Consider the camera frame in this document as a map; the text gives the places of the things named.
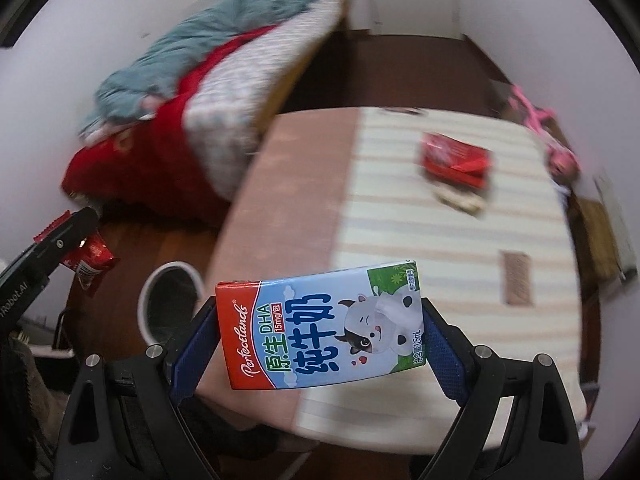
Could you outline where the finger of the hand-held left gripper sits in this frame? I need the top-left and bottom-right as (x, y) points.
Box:
(19, 207), (102, 275)

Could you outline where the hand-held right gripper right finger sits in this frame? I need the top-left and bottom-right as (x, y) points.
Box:
(421, 297), (586, 480)

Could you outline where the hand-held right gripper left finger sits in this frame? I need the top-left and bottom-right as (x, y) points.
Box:
(52, 296), (222, 480)

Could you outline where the small red wrapper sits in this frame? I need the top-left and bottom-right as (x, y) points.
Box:
(32, 212), (119, 294)

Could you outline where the white round trash bin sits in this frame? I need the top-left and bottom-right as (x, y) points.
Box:
(138, 260), (206, 347)

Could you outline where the blue milk carton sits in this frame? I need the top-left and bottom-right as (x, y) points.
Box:
(215, 259), (426, 391)

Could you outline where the red blanket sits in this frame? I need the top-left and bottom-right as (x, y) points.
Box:
(61, 27), (282, 212)

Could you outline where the striped tablecloth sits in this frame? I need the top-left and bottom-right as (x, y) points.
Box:
(294, 107), (584, 452)

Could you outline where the bed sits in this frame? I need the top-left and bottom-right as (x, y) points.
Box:
(61, 0), (352, 222)

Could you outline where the crushed red can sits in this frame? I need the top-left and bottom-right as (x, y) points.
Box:
(419, 132), (494, 190)

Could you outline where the pink tablecloth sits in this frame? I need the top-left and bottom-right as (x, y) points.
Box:
(192, 107), (365, 443)

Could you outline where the checkered quilt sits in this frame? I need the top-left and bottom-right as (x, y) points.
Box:
(182, 0), (347, 202)

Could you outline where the pink plush toy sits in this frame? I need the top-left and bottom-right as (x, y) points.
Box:
(507, 85), (581, 177)

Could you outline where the teal blanket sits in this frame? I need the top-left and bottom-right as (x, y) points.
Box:
(77, 0), (347, 137)

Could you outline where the white wall socket strip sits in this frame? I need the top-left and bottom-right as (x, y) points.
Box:
(594, 172), (639, 281)

